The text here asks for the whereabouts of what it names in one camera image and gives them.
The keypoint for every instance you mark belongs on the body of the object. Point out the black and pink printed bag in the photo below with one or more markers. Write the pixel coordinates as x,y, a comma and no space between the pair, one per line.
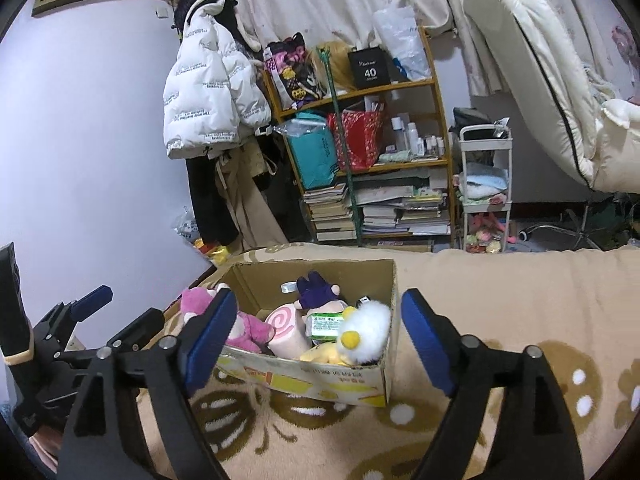
292,75

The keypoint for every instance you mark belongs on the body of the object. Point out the beige trousers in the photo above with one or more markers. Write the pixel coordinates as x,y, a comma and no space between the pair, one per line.
250,210

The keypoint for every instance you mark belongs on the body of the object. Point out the red patterned bag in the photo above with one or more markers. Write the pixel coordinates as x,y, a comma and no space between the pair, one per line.
357,140

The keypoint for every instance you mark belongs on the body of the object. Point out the yellow plush toy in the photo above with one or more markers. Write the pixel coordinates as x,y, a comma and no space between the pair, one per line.
325,355

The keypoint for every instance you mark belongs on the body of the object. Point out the pink and white plush toy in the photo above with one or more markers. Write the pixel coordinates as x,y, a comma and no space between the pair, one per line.
250,330

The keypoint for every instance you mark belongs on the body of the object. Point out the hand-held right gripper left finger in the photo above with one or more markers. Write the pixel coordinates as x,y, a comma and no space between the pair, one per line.
210,340

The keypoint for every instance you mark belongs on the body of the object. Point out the cream padded chair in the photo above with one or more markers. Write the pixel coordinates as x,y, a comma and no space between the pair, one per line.
525,60

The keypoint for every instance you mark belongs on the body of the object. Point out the folded blue towel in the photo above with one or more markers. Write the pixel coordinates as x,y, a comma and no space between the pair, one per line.
482,180

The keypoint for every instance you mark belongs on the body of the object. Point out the green tissue packet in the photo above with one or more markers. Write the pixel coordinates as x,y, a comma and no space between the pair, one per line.
325,325

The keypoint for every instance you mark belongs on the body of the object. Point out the row of white bottles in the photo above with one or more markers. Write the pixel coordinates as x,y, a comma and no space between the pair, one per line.
412,135

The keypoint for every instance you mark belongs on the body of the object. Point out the teal bag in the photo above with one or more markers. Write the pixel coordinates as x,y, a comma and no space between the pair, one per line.
312,155

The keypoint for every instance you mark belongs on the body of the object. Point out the printed cardboard box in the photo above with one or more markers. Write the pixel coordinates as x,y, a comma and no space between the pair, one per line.
310,380

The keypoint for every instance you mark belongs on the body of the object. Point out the black gift box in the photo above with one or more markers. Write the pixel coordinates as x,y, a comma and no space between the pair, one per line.
370,67

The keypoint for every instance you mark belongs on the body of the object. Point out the white puffer jacket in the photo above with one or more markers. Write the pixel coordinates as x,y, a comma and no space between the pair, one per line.
210,85

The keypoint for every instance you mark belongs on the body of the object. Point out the green pole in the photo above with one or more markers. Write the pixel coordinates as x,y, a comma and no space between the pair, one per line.
345,145

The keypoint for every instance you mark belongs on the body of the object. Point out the white penguin plush black cap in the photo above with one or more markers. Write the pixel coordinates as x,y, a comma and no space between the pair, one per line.
372,325

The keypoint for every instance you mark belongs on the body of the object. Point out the pile of small colourful toys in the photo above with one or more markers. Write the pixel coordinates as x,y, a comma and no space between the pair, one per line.
485,235

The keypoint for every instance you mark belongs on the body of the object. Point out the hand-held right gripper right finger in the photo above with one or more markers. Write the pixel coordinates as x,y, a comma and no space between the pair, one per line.
425,340

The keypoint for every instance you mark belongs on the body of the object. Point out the blond furry item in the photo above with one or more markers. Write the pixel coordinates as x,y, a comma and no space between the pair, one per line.
340,65

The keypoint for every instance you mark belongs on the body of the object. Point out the pink swirl roll plush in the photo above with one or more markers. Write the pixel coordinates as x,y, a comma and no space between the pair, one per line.
285,325

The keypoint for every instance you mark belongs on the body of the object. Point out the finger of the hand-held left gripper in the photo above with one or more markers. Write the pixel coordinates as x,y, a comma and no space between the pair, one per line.
140,327
92,300

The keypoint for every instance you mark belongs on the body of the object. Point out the beige patterned blanket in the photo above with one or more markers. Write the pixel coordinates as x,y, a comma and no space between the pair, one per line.
500,285

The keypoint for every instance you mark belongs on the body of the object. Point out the clear plastic bag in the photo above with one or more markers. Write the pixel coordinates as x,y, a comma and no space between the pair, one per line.
187,225
400,35

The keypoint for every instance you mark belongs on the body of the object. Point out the colourful snack wrappers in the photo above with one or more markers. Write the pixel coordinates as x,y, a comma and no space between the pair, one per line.
215,252

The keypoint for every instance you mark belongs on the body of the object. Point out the stack of books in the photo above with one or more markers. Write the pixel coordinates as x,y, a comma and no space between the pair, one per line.
400,210

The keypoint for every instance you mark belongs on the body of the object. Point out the white wall switch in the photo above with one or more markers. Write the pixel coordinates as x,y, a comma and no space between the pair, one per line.
161,12

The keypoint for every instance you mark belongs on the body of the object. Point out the wooden shelf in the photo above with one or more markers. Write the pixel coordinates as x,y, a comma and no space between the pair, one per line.
442,125

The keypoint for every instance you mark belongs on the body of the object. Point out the purple plush doll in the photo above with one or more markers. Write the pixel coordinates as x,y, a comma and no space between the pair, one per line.
315,290

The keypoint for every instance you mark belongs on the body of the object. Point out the white trolley cart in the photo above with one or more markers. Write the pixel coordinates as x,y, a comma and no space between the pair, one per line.
462,185

